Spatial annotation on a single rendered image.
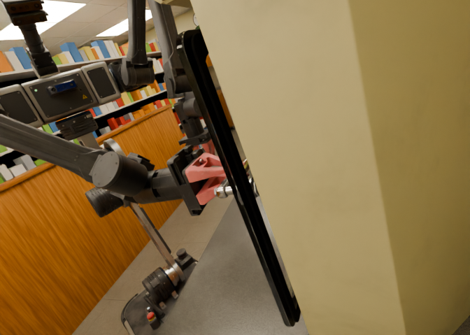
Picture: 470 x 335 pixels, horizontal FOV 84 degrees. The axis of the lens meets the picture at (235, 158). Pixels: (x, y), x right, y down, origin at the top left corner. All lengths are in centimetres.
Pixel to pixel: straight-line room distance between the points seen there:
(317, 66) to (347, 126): 5
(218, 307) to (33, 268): 186
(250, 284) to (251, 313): 6
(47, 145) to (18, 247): 175
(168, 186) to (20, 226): 189
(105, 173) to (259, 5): 31
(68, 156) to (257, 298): 43
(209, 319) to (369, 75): 49
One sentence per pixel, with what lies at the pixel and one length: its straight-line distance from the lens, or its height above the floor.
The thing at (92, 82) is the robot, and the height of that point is 146.
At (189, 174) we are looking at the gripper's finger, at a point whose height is 122.
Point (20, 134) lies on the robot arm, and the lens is 56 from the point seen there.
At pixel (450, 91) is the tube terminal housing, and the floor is 126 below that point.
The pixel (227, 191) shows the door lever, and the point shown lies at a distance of 34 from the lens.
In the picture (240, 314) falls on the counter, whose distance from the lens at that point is 55.
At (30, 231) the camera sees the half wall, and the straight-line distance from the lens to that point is 229.
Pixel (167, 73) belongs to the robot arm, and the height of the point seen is 138.
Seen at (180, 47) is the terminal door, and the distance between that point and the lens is 26.
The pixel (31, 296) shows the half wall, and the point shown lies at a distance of 234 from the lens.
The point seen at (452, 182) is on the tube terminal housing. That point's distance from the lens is 36.
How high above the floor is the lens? 135
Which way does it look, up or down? 19 degrees down
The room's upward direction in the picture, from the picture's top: 20 degrees counter-clockwise
